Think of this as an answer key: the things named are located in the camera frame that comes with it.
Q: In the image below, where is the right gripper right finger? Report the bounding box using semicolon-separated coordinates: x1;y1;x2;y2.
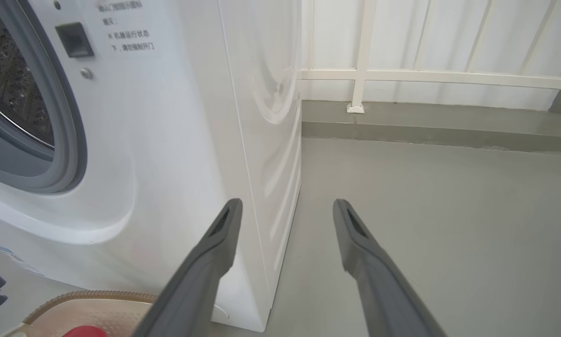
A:
333;198;447;337

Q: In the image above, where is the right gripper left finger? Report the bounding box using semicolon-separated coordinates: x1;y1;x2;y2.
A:
133;198;243;337

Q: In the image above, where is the red and white shirt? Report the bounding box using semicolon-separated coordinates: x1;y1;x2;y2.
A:
63;325;108;337

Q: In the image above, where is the cream perforated laundry basket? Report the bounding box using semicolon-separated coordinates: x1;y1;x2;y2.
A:
2;290;159;337

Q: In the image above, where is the white washing machine body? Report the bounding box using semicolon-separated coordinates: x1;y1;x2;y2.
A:
0;0;303;333

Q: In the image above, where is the grey rubber door gasket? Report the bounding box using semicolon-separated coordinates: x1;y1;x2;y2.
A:
0;0;88;193

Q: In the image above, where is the black door latch socket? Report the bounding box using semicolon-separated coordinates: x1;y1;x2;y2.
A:
56;22;95;59

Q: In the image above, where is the blue energy label sticker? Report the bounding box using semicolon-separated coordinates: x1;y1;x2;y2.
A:
0;243;47;278

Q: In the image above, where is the steel perforated washer drum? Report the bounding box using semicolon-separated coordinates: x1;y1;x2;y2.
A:
0;0;56;148

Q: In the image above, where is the white metal railing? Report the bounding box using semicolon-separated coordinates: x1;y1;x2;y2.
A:
299;0;561;114

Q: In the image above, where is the printed text notice sticker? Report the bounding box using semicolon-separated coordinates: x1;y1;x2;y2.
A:
98;0;157;54

